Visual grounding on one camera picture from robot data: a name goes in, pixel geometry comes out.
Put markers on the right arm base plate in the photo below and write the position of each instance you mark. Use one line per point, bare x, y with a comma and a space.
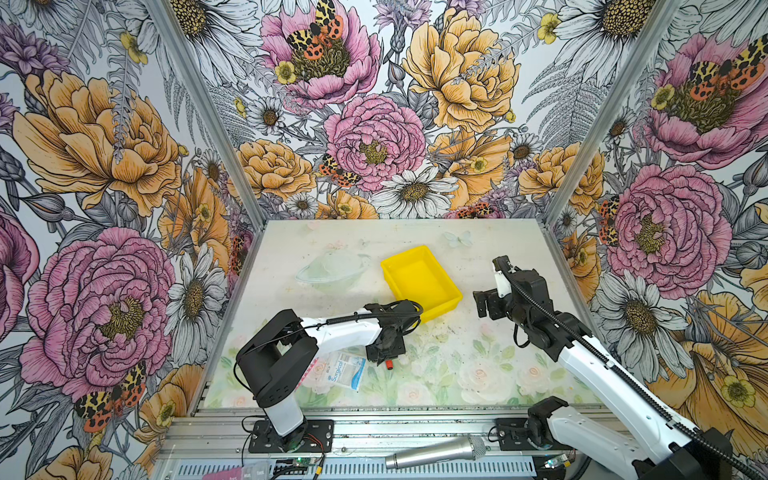
513, 434

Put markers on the green circuit board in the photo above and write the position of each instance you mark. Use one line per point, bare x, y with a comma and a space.
558, 461

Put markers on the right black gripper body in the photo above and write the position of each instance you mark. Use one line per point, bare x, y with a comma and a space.
499, 308

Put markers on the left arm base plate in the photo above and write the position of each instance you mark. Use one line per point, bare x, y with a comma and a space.
312, 436

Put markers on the aluminium front rail frame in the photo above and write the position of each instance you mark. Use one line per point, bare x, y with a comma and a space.
215, 440

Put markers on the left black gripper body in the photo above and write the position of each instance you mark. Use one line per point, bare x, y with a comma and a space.
381, 351

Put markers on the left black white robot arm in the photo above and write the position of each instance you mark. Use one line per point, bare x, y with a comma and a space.
274, 361

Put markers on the white blue wipe packet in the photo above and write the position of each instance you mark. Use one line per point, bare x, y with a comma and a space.
346, 370

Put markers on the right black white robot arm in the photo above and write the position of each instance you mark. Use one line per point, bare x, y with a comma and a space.
660, 443

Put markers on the silver microphone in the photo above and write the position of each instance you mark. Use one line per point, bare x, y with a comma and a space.
459, 448

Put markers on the pink patterned packet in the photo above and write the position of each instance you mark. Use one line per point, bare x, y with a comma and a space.
315, 378

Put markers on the yellow plastic bin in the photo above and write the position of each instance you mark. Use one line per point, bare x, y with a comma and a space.
417, 276

